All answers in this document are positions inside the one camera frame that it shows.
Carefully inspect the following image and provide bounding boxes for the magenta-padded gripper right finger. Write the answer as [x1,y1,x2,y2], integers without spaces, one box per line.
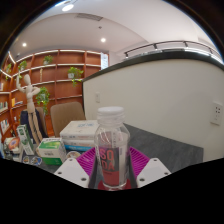
[127,146,172,190]

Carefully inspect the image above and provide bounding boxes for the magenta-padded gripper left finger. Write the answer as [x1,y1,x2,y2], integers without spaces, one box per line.
[53,146,100,190]

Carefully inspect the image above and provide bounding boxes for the clear plastic drink bottle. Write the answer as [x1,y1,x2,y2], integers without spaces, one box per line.
[94,106,131,192]

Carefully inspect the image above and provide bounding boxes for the small green white box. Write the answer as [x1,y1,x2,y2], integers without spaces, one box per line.
[35,137,68,166]

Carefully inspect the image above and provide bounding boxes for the tall green white carton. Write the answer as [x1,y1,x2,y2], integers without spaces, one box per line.
[16,124,35,156]

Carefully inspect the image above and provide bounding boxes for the dark blue chair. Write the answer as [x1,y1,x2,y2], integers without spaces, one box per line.
[19,109,49,144]

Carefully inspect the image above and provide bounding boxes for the wooden artist mannequin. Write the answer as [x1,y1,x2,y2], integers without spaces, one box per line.
[15,73,45,144]

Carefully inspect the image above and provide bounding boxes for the orange wooden shelf unit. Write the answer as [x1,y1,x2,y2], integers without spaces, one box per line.
[0,49,109,141]

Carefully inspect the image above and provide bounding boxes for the ceiling air vent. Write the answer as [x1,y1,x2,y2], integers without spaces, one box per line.
[74,13,104,22]

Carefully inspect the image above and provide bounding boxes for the branched ceiling lamp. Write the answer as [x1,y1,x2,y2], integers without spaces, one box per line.
[54,0,79,13]

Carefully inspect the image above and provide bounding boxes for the white wall poster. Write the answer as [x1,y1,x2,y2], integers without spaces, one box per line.
[100,53,109,70]

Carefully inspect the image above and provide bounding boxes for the black curtain rail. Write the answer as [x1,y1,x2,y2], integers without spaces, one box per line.
[123,40,218,58]

